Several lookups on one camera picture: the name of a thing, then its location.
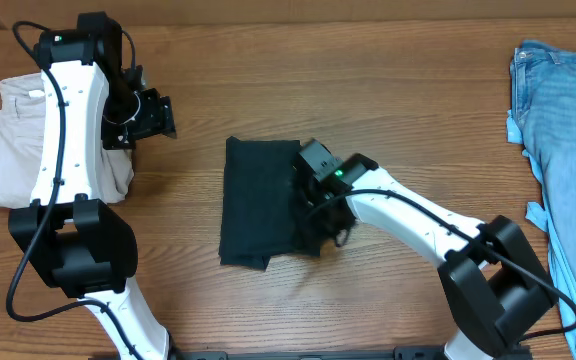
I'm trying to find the blue denim jeans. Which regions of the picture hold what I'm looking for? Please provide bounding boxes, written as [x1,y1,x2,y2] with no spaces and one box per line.
[506,40,576,358]

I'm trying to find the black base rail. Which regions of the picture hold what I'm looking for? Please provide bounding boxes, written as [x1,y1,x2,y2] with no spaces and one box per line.
[87,343,534,360]

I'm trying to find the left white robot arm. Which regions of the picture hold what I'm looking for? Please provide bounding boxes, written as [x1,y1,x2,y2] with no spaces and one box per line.
[8,19,177,359]

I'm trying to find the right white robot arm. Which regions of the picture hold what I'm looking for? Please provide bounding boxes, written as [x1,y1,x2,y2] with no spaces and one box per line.
[295,149,557,359]

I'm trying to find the black Nike t-shirt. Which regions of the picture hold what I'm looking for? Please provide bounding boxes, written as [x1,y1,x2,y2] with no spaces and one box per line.
[219,136,301,271]

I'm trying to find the beige folded trousers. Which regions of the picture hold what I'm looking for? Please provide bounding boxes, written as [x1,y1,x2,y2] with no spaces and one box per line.
[0,65,134,209]

